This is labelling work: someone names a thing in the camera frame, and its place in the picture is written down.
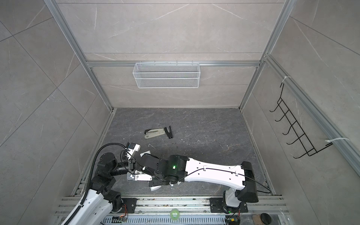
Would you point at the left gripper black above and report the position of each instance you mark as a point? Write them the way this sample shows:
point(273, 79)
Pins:
point(131, 163)

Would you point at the white remote control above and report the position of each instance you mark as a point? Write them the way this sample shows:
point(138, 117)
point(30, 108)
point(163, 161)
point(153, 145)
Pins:
point(149, 165)

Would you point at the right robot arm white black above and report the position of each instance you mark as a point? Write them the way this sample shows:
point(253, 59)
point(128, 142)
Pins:
point(240, 178)

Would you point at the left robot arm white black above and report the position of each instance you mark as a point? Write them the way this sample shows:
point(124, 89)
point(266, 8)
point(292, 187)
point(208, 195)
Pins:
point(99, 200)

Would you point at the grey black stapler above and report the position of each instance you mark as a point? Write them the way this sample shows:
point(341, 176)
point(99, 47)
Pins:
point(151, 133)

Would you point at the green round sticker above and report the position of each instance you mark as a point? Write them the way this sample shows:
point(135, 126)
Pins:
point(174, 214)

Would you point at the black round cap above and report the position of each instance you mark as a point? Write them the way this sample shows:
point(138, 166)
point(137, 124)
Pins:
point(266, 219)

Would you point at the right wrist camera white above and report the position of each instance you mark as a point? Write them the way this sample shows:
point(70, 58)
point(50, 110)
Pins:
point(138, 176)

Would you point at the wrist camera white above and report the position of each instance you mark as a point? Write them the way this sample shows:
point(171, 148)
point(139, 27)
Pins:
point(138, 176)
point(131, 148)

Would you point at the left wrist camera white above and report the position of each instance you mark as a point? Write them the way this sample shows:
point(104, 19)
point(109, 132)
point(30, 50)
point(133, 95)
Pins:
point(131, 148)

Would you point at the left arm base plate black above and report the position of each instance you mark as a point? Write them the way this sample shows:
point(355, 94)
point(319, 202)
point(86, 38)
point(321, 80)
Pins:
point(124, 205)

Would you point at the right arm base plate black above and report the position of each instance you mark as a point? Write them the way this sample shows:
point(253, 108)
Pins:
point(218, 205)

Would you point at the white wire mesh basket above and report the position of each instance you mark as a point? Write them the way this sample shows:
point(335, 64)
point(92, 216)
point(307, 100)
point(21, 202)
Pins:
point(167, 75)

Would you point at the black wire hook rack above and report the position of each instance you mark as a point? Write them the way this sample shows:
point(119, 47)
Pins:
point(295, 126)

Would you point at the white cable tie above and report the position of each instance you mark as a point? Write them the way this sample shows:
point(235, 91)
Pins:
point(337, 139)

